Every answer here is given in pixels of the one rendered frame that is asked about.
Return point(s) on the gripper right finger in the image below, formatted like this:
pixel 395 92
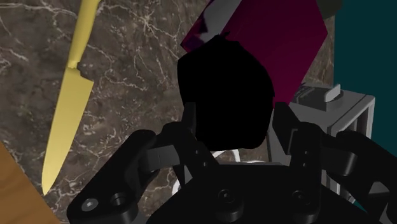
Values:
pixel 305 145

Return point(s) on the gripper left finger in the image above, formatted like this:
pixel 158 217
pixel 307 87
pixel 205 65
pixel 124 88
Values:
pixel 124 186

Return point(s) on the grey box-shaped appliance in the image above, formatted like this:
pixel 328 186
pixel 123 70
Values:
pixel 335 113

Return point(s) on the yellow kitchen knife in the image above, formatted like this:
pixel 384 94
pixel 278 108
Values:
pixel 66 118

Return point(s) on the black apple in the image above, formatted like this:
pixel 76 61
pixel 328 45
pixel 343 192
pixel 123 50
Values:
pixel 225 93

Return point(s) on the magenta box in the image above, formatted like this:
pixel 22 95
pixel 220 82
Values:
pixel 279 40

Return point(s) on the dark grey round object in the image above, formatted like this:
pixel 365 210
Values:
pixel 329 6

